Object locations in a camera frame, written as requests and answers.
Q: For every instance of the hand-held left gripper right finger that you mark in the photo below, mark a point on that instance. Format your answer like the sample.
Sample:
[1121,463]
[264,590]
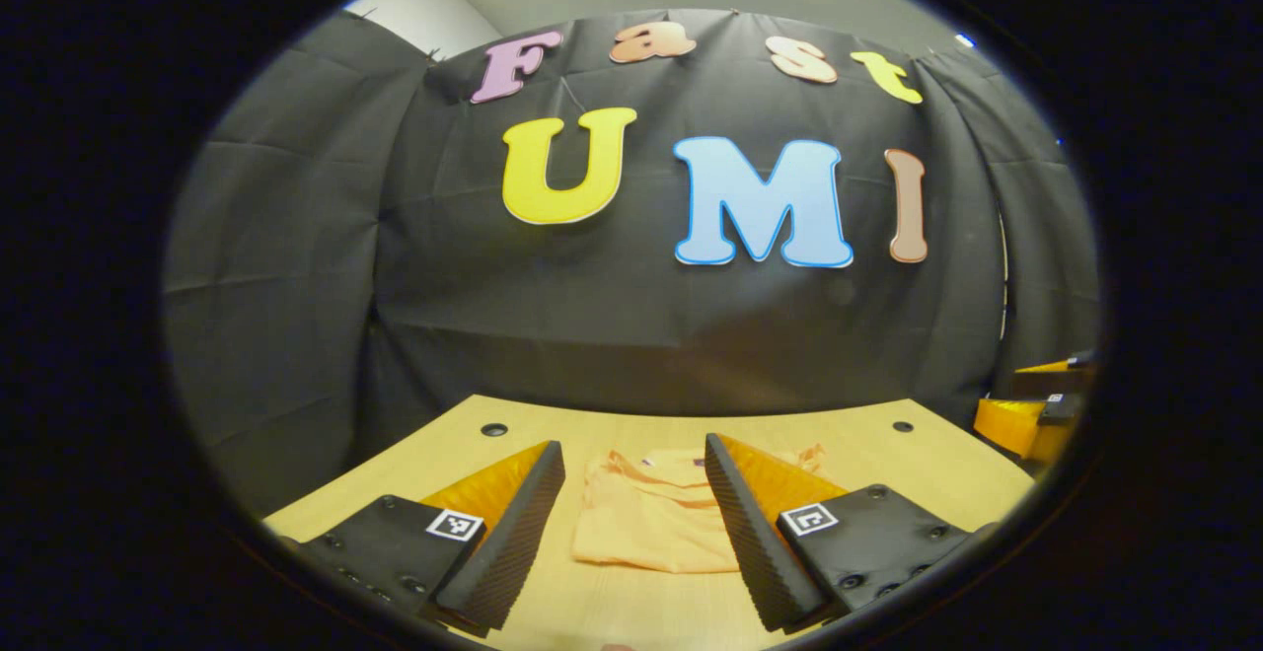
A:
[755,547]

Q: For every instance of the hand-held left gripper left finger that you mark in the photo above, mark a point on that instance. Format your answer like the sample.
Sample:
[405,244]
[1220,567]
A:
[508,547]

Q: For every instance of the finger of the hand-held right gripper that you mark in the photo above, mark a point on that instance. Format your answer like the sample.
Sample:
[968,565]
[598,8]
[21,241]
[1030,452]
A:
[1064,406]
[1051,383]

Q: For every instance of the orange T-shirt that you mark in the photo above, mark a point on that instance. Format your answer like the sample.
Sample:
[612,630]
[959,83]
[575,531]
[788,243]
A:
[641,523]

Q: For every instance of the black backdrop cloth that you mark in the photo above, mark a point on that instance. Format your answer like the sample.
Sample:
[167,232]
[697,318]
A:
[592,316]

